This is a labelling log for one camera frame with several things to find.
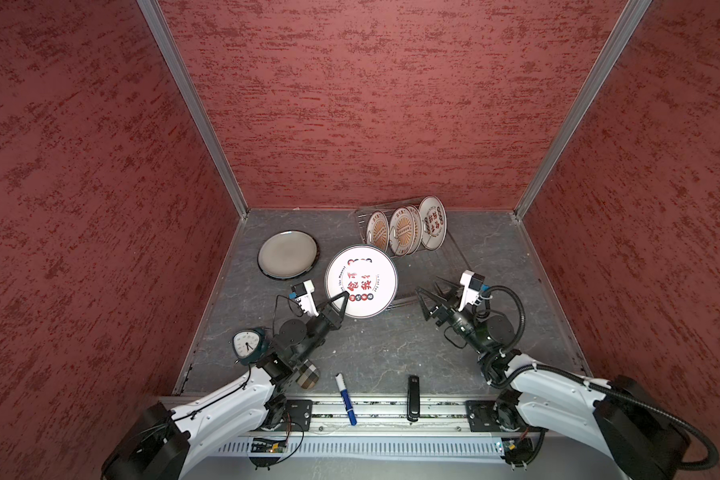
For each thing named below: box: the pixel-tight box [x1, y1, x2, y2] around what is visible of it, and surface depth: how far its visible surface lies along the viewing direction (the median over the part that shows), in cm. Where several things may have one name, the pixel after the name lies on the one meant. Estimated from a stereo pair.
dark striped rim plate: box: [257, 230, 320, 280], surface depth 105 cm
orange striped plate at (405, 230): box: [389, 205, 423, 257], surface depth 105 cm
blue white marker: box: [335, 373, 357, 426], surface depth 77 cm
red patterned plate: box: [419, 195, 448, 251], surface depth 106 cm
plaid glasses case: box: [296, 359, 320, 390], surface depth 79 cm
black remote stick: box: [407, 374, 421, 423], surface depth 77 cm
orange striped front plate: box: [366, 210, 390, 253], surface depth 105 cm
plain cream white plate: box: [257, 230, 319, 280], surface depth 105 cm
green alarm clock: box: [232, 327, 269, 365], surface depth 83 cm
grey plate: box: [325, 244, 398, 319], surface depth 79 cm
